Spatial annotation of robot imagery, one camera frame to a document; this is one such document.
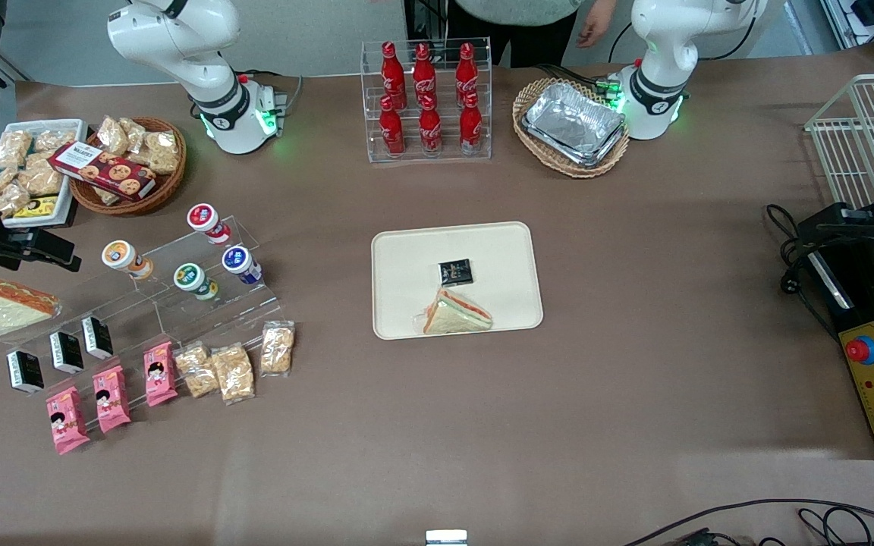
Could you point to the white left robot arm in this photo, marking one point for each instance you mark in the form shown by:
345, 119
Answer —
664, 45

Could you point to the green lid gum bottle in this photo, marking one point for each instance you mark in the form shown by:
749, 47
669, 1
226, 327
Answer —
194, 280

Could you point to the red emergency stop button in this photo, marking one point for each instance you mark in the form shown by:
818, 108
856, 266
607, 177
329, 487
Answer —
861, 350

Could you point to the small silver device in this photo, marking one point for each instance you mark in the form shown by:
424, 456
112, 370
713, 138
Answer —
446, 538

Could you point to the grey equipment rack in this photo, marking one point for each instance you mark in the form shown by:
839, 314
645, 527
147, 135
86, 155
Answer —
873, 23

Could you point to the beige plastic tray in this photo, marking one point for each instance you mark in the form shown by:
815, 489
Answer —
407, 265

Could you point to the orange lid gum bottle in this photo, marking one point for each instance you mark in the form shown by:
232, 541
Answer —
124, 258

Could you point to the black square snack packet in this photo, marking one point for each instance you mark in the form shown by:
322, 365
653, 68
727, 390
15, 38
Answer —
457, 271

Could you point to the yellow black snack packet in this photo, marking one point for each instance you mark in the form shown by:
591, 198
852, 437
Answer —
35, 207

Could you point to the pink cartoon snack packet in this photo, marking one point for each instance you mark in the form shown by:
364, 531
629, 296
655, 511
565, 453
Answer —
111, 400
160, 374
67, 421

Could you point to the red cookie box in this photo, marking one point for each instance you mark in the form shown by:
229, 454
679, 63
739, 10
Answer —
103, 171

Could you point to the bare person hand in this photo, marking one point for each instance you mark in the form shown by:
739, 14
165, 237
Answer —
596, 24

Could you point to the clear acrylic bottle rack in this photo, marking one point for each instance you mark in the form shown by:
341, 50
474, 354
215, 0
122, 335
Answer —
444, 152

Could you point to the small black white box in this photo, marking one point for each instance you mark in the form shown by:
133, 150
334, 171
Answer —
67, 353
25, 371
97, 337

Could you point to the clear bag nut snack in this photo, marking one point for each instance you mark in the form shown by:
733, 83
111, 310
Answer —
196, 370
233, 373
278, 349

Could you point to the blue lid gum bottle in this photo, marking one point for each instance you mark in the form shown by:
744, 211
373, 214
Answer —
241, 264

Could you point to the red cola bottle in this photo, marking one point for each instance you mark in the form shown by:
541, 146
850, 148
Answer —
430, 130
393, 76
391, 130
470, 127
466, 73
423, 74

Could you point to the white rectangular snack tray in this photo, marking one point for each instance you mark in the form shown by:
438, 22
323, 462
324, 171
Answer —
73, 133

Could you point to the red lid gum bottle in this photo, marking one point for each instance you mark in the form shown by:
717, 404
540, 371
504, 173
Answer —
205, 220

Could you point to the stacked aluminium foil trays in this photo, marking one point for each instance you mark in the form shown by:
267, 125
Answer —
573, 121

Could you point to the wicker basket with foil trays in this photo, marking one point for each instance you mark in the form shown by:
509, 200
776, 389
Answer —
539, 155

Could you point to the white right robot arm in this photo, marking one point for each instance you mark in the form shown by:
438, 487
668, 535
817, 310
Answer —
179, 38

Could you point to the round wicker snack basket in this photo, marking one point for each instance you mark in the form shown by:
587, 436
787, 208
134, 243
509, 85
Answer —
168, 186

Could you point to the white arm base connector box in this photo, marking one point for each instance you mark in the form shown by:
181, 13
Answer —
270, 110

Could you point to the wrapped triangle sandwich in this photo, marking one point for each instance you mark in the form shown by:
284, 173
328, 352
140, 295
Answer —
8, 307
456, 312

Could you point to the standing person torso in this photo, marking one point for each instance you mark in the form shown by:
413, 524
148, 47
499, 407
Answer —
517, 30

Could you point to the clear acrylic step display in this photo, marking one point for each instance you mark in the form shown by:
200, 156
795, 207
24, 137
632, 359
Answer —
179, 322

